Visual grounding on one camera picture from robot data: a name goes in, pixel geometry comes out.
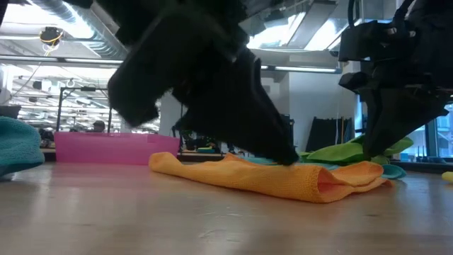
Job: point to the yellow microfiber towel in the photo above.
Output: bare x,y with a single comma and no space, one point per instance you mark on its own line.
448,177

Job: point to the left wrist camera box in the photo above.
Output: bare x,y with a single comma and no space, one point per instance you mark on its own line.
141,78

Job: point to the silver ventilation duct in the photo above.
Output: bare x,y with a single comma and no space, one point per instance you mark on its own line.
88,21

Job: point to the orange microfiber towel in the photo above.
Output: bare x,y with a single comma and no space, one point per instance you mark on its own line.
283,180

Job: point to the flat teal microfiber towel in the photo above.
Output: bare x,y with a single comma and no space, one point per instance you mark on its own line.
393,171

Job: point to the black equipment cart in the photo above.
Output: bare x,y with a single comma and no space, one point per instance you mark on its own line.
291,131

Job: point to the black curtain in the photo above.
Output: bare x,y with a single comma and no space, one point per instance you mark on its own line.
325,132

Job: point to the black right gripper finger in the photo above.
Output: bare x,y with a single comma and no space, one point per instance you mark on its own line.
389,117

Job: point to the black metal rig frame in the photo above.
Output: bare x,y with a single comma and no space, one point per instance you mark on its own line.
59,110

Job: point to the rolled teal microfiber towel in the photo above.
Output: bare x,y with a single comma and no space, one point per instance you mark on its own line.
17,145

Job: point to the pink plastic basket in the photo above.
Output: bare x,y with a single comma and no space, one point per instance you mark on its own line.
117,148

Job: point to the long ceiling light bar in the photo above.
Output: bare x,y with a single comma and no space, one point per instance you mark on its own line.
304,69

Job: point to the background wooden table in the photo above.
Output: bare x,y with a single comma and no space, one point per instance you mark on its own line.
198,155

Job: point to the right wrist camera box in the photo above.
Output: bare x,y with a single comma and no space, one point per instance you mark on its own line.
361,42

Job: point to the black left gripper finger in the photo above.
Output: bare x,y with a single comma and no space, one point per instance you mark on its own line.
233,113

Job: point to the person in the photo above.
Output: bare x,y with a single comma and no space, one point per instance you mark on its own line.
99,126

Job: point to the dark grey box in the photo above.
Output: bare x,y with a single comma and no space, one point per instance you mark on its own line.
10,112

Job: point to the green microfiber towel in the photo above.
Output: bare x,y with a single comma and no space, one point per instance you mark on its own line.
336,152

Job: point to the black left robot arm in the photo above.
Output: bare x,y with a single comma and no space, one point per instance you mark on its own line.
3,10

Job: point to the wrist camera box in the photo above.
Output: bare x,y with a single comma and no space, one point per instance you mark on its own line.
361,42
141,78

